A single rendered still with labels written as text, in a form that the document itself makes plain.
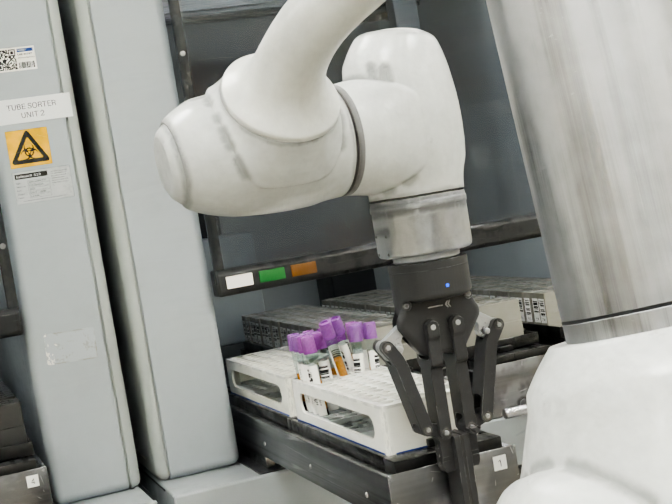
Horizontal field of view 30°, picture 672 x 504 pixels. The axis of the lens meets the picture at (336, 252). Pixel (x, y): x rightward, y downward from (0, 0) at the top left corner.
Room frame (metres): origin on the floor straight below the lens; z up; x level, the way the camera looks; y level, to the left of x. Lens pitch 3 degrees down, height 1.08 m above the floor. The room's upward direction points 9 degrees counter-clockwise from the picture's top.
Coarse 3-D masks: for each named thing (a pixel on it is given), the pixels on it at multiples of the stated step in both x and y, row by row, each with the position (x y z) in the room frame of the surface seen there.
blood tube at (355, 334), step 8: (352, 328) 1.45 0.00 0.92; (360, 328) 1.45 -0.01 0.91; (352, 336) 1.45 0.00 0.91; (360, 336) 1.45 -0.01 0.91; (352, 344) 1.45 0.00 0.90; (360, 344) 1.45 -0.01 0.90; (352, 352) 1.45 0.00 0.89; (360, 352) 1.45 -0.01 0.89; (360, 360) 1.45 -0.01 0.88; (360, 368) 1.45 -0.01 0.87
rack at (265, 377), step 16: (256, 352) 1.79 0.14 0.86; (272, 352) 1.76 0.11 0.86; (288, 352) 1.74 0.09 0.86; (240, 368) 1.70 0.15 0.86; (256, 368) 1.62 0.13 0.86; (272, 368) 1.60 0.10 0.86; (288, 368) 1.59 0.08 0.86; (240, 384) 1.76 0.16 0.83; (256, 384) 1.74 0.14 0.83; (272, 384) 1.71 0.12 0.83; (288, 384) 1.50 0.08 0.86; (256, 400) 1.64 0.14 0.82; (272, 400) 1.57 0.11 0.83; (288, 400) 1.50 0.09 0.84
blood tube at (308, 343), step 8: (312, 336) 1.41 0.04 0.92; (304, 344) 1.41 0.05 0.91; (312, 344) 1.41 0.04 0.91; (304, 352) 1.41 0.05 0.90; (312, 352) 1.41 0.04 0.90; (312, 360) 1.41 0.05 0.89; (312, 368) 1.41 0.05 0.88; (312, 376) 1.41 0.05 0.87; (320, 376) 1.41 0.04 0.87; (320, 400) 1.41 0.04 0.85; (320, 408) 1.41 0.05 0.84; (328, 408) 1.41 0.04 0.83
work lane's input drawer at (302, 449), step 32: (256, 416) 1.61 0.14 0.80; (288, 416) 1.50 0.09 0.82; (256, 448) 1.61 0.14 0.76; (288, 448) 1.47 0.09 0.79; (320, 448) 1.35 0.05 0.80; (352, 448) 1.28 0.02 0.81; (480, 448) 1.20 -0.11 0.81; (512, 448) 1.20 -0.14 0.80; (320, 480) 1.37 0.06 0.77; (352, 480) 1.26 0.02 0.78; (384, 480) 1.17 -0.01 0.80; (416, 480) 1.17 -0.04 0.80; (448, 480) 1.18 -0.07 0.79; (480, 480) 1.19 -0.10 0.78; (512, 480) 1.20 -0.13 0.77
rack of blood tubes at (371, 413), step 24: (312, 384) 1.41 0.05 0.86; (336, 384) 1.38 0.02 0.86; (360, 384) 1.36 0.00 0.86; (384, 384) 1.33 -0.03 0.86; (360, 408) 1.26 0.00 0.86; (384, 408) 1.20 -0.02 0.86; (336, 432) 1.34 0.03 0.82; (360, 432) 1.38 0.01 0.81; (384, 432) 1.20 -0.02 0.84; (408, 432) 1.21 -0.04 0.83
